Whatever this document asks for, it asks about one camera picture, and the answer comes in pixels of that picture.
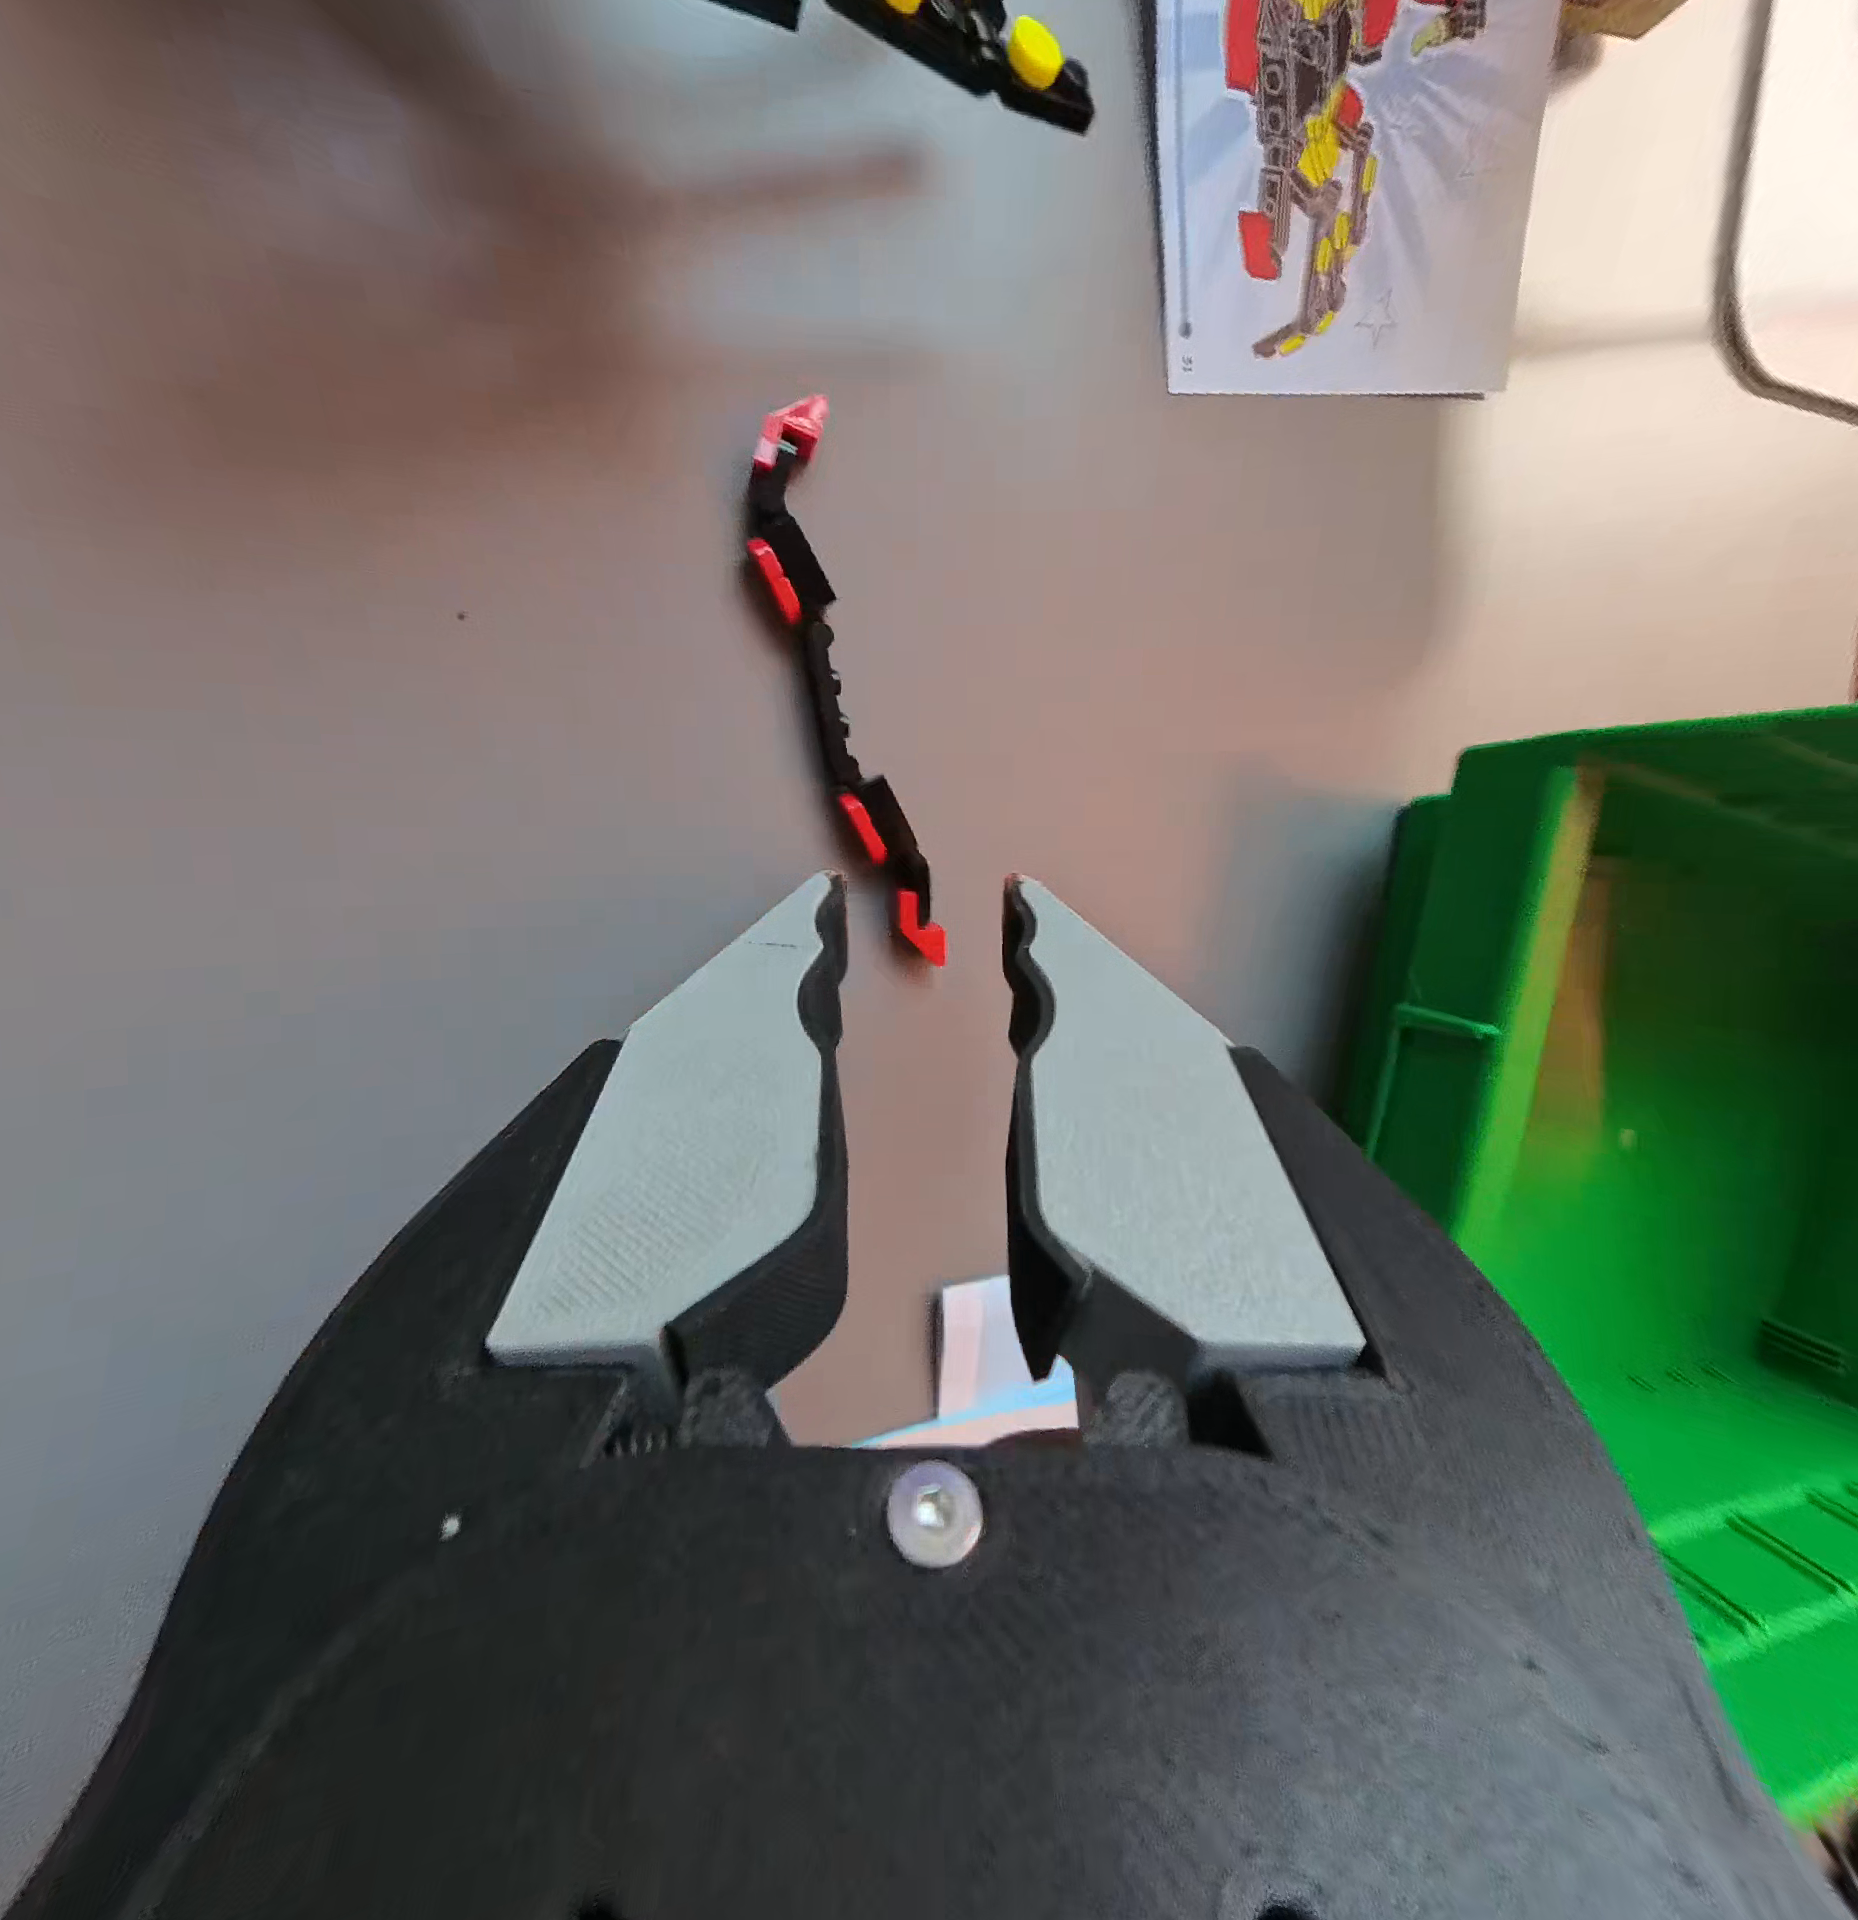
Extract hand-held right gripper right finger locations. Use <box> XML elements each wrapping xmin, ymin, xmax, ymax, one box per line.
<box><xmin>1001</xmin><ymin>873</ymin><xmax>1370</xmax><ymax>1390</ymax></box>

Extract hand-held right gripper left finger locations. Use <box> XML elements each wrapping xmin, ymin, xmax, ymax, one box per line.
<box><xmin>487</xmin><ymin>870</ymin><xmax>853</xmax><ymax>1399</ymax></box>

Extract red and black lego leg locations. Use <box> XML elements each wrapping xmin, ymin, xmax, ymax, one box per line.
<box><xmin>742</xmin><ymin>394</ymin><xmax>949</xmax><ymax>968</ymax></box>

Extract black and yellow lego model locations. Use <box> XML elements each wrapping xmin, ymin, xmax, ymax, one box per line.
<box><xmin>704</xmin><ymin>0</ymin><xmax>1098</xmax><ymax>138</ymax></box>

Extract small white lego booklet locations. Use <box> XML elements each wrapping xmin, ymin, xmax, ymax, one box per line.
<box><xmin>853</xmin><ymin>1274</ymin><xmax>1084</xmax><ymax>1448</ymax></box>

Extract open lego instruction booklet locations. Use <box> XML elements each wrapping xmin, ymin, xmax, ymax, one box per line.
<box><xmin>1154</xmin><ymin>0</ymin><xmax>1561</xmax><ymax>399</ymax></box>

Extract green plastic bin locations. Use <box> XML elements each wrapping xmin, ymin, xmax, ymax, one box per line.
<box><xmin>1340</xmin><ymin>706</ymin><xmax>1858</xmax><ymax>1832</ymax></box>

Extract wooden chair with metal frame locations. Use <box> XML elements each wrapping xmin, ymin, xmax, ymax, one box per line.
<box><xmin>1710</xmin><ymin>0</ymin><xmax>1858</xmax><ymax>438</ymax></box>

